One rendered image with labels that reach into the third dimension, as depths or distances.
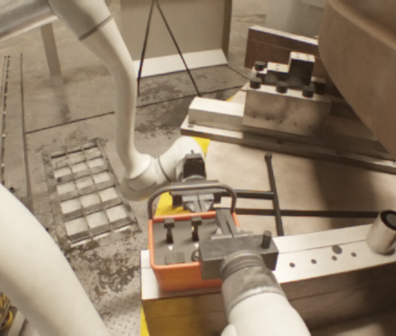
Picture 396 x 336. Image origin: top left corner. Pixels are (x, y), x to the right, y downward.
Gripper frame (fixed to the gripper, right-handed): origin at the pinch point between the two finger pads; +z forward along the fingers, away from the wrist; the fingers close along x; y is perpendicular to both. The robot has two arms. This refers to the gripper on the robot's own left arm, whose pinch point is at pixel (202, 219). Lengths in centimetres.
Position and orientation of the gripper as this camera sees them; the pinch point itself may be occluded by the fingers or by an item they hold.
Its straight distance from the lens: 74.0
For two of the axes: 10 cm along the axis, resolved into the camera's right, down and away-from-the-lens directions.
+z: 1.5, 5.3, -8.3
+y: -0.2, 8.5, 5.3
